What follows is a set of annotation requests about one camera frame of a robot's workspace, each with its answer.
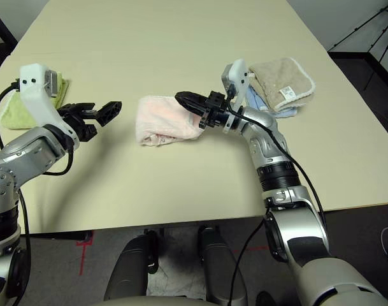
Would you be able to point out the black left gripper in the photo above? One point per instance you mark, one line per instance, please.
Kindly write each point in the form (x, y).
(79, 122)

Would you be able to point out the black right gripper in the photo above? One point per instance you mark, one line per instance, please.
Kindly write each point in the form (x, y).
(217, 111)

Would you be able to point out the pink towel with white trim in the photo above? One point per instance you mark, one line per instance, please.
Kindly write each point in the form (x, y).
(162, 121)

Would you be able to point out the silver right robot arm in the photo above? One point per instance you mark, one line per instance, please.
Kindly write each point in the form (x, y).
(295, 204)

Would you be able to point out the light blue folded towel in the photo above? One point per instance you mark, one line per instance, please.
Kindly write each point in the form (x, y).
(257, 102)

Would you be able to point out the green folded towel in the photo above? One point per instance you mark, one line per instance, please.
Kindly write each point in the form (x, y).
(15, 111)

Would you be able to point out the beige folded towel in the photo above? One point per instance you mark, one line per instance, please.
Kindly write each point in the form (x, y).
(283, 83)

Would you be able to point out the white barcode label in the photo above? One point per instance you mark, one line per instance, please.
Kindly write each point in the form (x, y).
(287, 93)

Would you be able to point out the red floor tape cross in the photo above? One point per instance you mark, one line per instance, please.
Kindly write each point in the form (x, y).
(83, 255)
(257, 247)

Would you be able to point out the grey right robot leg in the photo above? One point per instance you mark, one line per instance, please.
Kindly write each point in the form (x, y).
(219, 264)

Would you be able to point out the grey robot leg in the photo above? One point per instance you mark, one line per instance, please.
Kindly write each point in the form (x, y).
(130, 271)
(219, 264)

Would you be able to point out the grey left robot leg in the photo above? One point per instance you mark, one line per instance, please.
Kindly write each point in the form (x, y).
(130, 271)

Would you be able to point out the black tripod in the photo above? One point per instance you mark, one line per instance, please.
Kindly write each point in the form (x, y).
(359, 30)

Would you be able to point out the beige robot torso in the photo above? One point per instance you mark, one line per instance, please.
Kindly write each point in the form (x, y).
(149, 302)

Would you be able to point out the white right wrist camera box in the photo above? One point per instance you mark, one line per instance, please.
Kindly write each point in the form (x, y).
(236, 83)

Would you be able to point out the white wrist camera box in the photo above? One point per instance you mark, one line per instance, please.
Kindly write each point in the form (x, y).
(40, 95)
(236, 83)

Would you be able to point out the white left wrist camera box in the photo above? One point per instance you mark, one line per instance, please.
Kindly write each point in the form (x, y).
(40, 95)

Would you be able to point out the black table frame bar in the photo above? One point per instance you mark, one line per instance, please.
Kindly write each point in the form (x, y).
(63, 236)

